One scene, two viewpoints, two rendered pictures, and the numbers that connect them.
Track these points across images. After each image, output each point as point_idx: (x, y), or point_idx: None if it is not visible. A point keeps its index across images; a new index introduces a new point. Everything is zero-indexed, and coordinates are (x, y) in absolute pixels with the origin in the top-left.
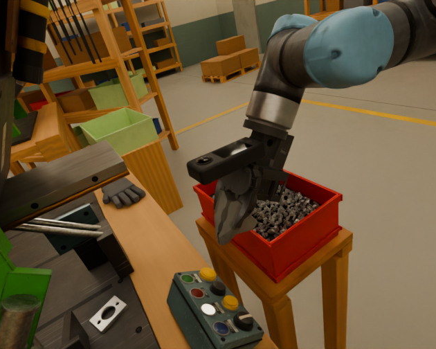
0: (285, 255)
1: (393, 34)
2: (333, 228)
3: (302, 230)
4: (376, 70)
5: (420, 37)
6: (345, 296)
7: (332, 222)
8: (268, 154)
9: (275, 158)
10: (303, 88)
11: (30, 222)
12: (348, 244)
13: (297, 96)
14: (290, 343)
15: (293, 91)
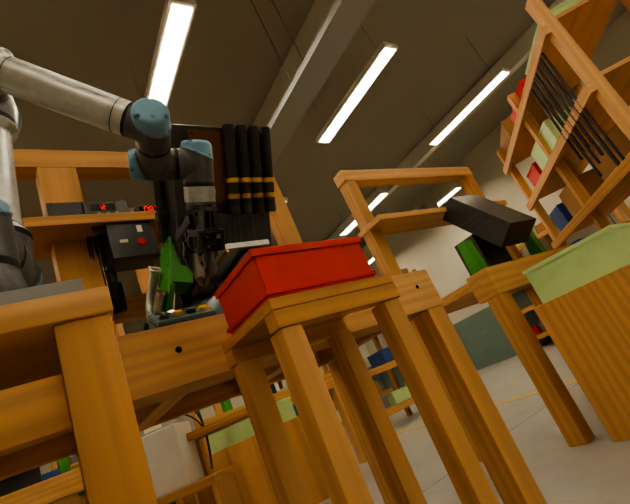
0: (229, 308)
1: (128, 154)
2: (261, 291)
3: (233, 286)
4: (129, 171)
5: (135, 143)
6: (313, 424)
7: (256, 283)
8: (198, 221)
9: (199, 223)
10: (176, 179)
11: (220, 282)
12: (269, 315)
13: (185, 183)
14: (260, 436)
15: (183, 181)
